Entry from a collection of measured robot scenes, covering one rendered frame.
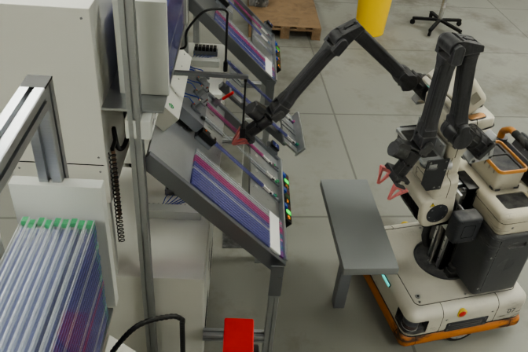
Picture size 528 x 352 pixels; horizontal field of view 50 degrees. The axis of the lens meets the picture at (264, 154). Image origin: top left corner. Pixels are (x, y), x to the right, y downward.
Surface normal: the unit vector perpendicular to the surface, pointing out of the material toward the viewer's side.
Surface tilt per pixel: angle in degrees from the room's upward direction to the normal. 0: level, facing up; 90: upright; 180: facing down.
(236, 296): 0
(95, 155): 90
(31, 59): 90
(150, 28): 90
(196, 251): 0
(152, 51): 90
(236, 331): 0
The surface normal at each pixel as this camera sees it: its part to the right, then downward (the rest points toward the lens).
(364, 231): 0.07, -0.81
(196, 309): 0.01, 0.59
